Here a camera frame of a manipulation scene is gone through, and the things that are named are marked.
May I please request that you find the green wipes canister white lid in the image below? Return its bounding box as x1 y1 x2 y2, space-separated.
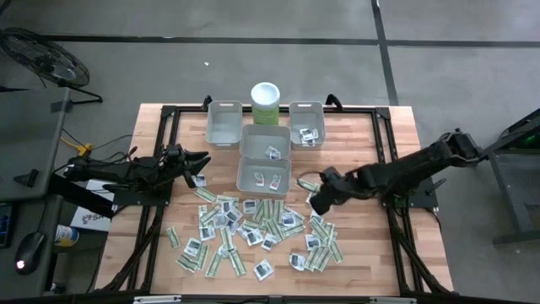
250 81 282 127

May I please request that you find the grey plastic bin with slots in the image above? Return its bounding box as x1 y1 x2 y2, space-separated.
289 100 327 151
205 100 244 149

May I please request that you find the wide grey plastic bin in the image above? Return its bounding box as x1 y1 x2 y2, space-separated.
236 155 293 196
239 123 292 160

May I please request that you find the white and yellow can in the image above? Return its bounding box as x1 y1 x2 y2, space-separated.
54 225 80 247

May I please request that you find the black computer mouse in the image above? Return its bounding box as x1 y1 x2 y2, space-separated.
14 231 46 276

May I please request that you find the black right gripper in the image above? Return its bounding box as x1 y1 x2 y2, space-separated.
297 166 362 204

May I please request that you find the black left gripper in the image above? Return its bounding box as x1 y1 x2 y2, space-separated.
162 143 212 176

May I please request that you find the dark grey metal cart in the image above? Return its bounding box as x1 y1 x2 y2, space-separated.
480 107 540 246

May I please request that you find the black wedge-shaped object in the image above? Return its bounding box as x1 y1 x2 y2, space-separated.
13 168 40 188

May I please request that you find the silver mounting bracket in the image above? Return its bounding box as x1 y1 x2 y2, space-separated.
369 296 418 304
132 295 182 304

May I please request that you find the white printed cardboard box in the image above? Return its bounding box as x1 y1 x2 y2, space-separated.
69 179 117 232

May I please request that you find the grey side table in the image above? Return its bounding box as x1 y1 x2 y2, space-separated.
0 86 72 200

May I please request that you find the black diagonal bar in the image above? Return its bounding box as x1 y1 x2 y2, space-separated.
48 172 115 220

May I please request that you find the black floor fan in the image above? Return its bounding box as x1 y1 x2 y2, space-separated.
0 27 105 105

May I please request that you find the black keypad device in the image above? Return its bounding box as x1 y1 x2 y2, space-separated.
0 204 14 249

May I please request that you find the grey desk top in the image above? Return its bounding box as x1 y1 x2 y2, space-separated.
0 198 64 299

